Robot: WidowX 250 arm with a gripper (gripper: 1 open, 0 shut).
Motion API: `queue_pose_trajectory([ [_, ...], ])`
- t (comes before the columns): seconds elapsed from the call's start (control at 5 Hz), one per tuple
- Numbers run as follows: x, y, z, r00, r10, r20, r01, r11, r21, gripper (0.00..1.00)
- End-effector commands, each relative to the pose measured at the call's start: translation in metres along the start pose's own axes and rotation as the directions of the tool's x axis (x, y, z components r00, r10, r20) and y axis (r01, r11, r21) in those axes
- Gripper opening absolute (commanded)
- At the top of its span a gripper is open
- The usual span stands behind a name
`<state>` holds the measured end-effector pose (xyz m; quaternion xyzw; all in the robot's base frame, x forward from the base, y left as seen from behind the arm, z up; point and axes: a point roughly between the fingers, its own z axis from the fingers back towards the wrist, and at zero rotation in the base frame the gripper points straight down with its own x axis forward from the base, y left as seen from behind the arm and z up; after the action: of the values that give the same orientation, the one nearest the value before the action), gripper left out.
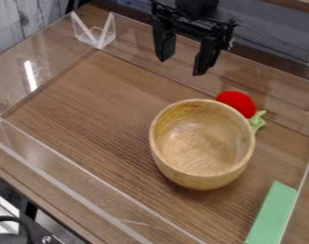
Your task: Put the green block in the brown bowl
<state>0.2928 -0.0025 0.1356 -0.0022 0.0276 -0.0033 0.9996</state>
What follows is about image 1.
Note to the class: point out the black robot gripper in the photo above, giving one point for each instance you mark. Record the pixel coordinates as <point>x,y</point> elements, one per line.
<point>198,19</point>

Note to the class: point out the green rectangular block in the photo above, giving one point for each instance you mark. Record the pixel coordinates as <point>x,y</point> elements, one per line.
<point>273,215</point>

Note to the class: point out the brown wooden bowl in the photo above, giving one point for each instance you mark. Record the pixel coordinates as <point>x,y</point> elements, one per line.
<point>202,143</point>

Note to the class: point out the red plush strawberry toy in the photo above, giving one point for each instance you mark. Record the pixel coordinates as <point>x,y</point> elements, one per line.
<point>244,104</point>

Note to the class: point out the clear acrylic corner bracket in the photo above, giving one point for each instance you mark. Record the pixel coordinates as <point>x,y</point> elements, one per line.
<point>97,37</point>

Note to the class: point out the clear acrylic enclosure wall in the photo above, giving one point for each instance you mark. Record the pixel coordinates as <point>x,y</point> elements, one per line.
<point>77,108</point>

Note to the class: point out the black metal table frame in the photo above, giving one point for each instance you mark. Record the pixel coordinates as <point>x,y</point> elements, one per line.
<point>41,235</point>

